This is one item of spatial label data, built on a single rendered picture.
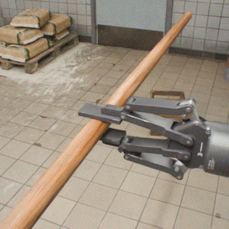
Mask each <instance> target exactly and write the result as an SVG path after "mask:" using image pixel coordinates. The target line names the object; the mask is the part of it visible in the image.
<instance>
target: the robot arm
mask: <svg viewBox="0 0 229 229"><path fill-rule="evenodd" d="M195 103H196V101H195V99H194V98H187V99H183V100H167V99H157V98H145V97H135V96H131V97H130V98H129V100H128V101H127V102H126V104H125V105H124V106H116V105H111V104H104V105H103V106H98V105H92V104H88V103H86V104H85V105H84V106H82V107H81V108H80V109H79V110H78V116H81V117H85V118H89V119H94V120H99V121H105V122H110V123H114V124H118V125H120V124H121V122H122V121H127V122H130V123H132V124H135V125H138V126H141V127H144V128H147V129H149V130H152V131H155V132H159V133H162V134H163V135H164V137H166V138H167V139H165V140H163V139H153V138H143V137H136V136H126V131H124V130H119V129H114V128H108V129H107V130H106V132H105V133H104V134H103V136H102V137H101V138H100V141H102V143H103V144H105V145H110V146H116V147H118V151H119V152H120V153H122V152H124V159H126V160H128V161H130V162H133V163H136V164H139V165H143V166H146V167H149V168H152V169H155V170H160V171H163V172H166V173H168V174H170V175H172V176H173V177H175V178H176V179H178V180H182V179H183V177H184V174H185V172H186V171H188V169H196V168H201V169H202V170H203V171H204V172H205V173H208V174H210V173H211V174H215V175H218V176H222V177H229V123H224V122H219V121H208V120H206V119H205V118H203V117H201V116H198V114H197V111H196V108H195ZM153 113H154V114H153ZM155 114H159V115H168V116H181V117H182V118H188V119H186V120H183V121H179V120H176V119H165V118H163V117H160V116H157V115H155ZM172 158H177V159H178V161H177V160H175V159H172Z"/></svg>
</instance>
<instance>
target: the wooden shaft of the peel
mask: <svg viewBox="0 0 229 229"><path fill-rule="evenodd" d="M191 18H192V13H191V12H186V13H185V14H184V15H183V16H182V17H181V18H180V19H179V20H178V22H177V23H176V24H175V25H174V26H173V27H172V28H171V30H169V32H168V33H167V34H166V35H165V36H164V37H163V38H162V40H161V41H160V42H159V43H158V44H157V45H156V47H154V49H153V50H152V51H151V52H150V53H149V54H148V55H147V57H146V58H145V59H144V60H143V61H142V62H141V63H140V65H139V66H138V67H137V68H136V69H135V70H134V71H133V72H132V73H131V74H130V75H129V77H128V78H127V79H126V80H125V81H124V82H123V83H122V84H121V86H120V87H119V88H118V89H117V91H116V92H114V93H113V95H112V96H111V97H110V98H109V99H108V100H107V101H106V103H105V104H111V105H116V106H124V105H125V104H126V102H127V101H128V100H129V98H130V97H131V96H133V94H134V93H135V92H136V91H137V90H138V88H139V87H140V86H141V84H142V83H143V81H144V80H145V79H146V78H147V76H148V75H149V74H150V72H152V70H153V68H154V67H155V66H156V64H158V62H159V60H160V59H161V58H162V56H163V55H164V54H165V52H166V50H167V49H168V48H169V47H170V46H171V44H172V43H173V42H174V40H175V39H176V38H177V37H178V35H179V34H180V32H181V31H182V30H183V28H184V27H185V26H186V25H187V23H188V22H189V21H190V19H191ZM111 124H112V123H110V122H105V121H99V120H94V119H91V120H89V122H88V123H87V124H86V125H85V126H84V128H83V129H82V130H81V131H80V132H79V133H78V134H77V136H76V137H75V138H74V139H73V140H72V141H71V142H70V143H69V145H68V146H67V147H66V148H65V149H64V150H63V151H62V152H61V154H60V155H59V156H58V157H57V158H56V159H55V160H54V162H53V163H52V164H51V165H50V166H49V167H48V169H47V170H46V171H45V172H44V173H43V175H42V176H41V177H40V178H39V179H38V180H37V182H36V183H34V184H33V185H32V187H31V188H30V189H29V190H28V191H27V193H26V194H25V195H24V196H23V197H22V199H21V200H20V201H19V202H18V203H17V205H15V206H14V207H13V209H12V210H11V211H10V212H9V213H8V214H7V215H6V217H5V218H4V219H3V220H2V221H1V222H0V229H32V228H33V226H34V225H35V224H36V222H37V221H38V220H39V218H40V217H41V216H42V215H43V214H44V212H45V211H46V209H47V208H48V207H49V206H50V204H51V203H52V201H53V200H54V199H55V197H56V196H57V195H58V194H59V192H60V191H61V190H62V188H63V187H64V186H65V184H67V182H68V180H69V179H70V178H71V177H72V176H73V174H74V172H75V171H76V170H77V169H78V168H79V166H80V165H81V164H82V162H83V161H84V159H85V158H86V157H87V156H88V155H89V153H90V152H91V150H92V149H93V147H94V146H95V145H96V144H97V142H98V141H99V140H100V138H101V137H102V136H103V134H104V133H105V132H106V130H107V129H108V128H109V126H110V125H111Z"/></svg>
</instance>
